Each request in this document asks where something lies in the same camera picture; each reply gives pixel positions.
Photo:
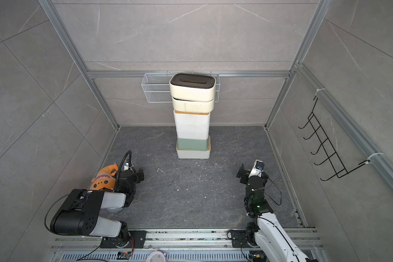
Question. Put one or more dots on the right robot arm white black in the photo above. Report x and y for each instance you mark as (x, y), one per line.
(265, 231)

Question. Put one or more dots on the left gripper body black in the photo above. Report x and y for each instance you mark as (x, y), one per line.
(138, 177)

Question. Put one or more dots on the black wire hook rack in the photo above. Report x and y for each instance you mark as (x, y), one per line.
(327, 147)

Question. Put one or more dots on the cream box dark lid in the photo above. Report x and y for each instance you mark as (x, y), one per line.
(193, 106)
(192, 87)

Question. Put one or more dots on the orange toy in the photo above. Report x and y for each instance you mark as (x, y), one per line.
(105, 179)

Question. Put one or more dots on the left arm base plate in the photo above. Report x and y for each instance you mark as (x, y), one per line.
(134, 238)

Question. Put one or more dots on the large white bamboo-lid tissue box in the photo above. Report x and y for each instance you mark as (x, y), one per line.
(194, 154)

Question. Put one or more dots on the cream box dark lid back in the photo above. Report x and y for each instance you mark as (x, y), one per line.
(192, 87)

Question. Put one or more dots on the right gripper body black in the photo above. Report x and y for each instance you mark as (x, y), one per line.
(246, 180)

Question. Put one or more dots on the white box grey-blue lid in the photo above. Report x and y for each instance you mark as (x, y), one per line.
(192, 131)

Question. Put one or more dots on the white round object bottom edge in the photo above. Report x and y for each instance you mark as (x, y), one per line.
(156, 256)

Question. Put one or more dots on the green square tissue box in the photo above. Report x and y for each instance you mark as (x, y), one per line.
(193, 144)

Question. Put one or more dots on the white wire mesh basket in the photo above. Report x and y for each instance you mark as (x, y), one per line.
(157, 90)

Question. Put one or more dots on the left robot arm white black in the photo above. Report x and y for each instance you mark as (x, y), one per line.
(79, 213)

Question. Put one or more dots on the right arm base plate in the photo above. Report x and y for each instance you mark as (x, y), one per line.
(238, 238)

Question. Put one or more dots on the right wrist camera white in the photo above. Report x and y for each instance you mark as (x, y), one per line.
(258, 169)

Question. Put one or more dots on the aluminium mounting rail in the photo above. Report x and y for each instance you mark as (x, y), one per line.
(187, 239)

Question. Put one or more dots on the bamboo-lid tissue box front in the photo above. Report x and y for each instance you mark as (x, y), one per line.
(191, 118)

